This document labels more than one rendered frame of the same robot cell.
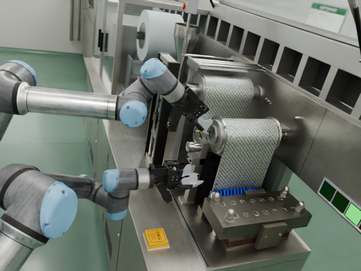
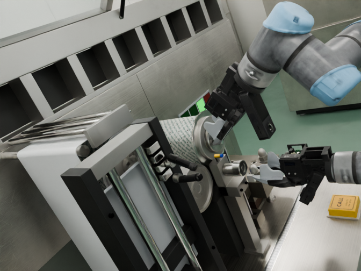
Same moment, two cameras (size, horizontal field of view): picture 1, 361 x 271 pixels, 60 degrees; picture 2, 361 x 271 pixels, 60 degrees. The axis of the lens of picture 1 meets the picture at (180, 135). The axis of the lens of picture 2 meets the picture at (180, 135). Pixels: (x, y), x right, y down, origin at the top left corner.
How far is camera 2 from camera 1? 153 cm
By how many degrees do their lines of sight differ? 98
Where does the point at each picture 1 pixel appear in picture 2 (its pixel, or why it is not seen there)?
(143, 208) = (333, 254)
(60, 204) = not seen: outside the picture
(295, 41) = (42, 53)
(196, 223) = (275, 215)
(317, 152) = (160, 110)
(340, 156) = (170, 90)
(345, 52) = (104, 20)
